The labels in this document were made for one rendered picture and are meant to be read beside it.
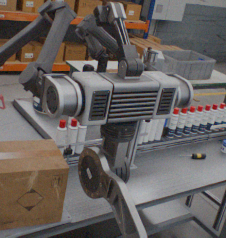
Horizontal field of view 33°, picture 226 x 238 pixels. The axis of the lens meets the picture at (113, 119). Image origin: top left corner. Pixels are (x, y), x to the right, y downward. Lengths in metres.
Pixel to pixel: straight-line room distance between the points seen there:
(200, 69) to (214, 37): 4.88
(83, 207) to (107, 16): 0.87
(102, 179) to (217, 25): 7.89
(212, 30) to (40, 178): 7.81
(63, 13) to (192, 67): 2.77
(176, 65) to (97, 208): 2.49
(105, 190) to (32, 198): 0.31
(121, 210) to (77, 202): 0.53
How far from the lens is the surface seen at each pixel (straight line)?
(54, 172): 1.54
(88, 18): 1.74
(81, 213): 1.80
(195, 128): 2.69
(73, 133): 2.05
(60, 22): 1.59
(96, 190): 1.48
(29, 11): 5.83
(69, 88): 1.26
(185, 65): 4.14
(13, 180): 1.51
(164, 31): 8.13
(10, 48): 1.75
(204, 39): 8.97
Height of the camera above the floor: 1.93
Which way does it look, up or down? 23 degrees down
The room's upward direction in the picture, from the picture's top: 11 degrees clockwise
